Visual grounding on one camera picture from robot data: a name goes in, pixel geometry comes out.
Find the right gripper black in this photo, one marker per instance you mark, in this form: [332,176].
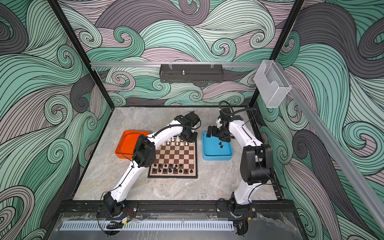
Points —
[215,133]

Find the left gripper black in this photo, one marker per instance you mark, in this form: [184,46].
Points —
[193,140]

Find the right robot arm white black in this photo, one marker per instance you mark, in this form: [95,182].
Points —
[257,165]

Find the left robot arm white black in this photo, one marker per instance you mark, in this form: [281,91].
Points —
[144,155]

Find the folding chess board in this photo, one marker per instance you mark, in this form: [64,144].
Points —
[175,158]

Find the blue plastic tray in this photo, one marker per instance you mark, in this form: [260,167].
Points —
[212,150]

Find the orange plastic tray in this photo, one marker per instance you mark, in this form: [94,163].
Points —
[127,143]

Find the black perforated wall tray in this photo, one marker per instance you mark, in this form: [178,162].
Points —
[194,73]

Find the clear plastic wall holder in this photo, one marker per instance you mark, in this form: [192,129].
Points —
[272,83]

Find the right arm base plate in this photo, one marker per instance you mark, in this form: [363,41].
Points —
[230,209]

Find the aluminium rail right wall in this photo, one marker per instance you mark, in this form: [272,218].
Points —
[365,191]

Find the aluminium rail wall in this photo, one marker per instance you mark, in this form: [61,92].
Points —
[137,64]
[365,191]

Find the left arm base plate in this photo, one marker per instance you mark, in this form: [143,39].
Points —
[118,211]

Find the aluminium rail back wall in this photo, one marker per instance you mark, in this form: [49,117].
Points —
[137,64]

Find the white slotted cable duct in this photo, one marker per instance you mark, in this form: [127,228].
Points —
[150,226]

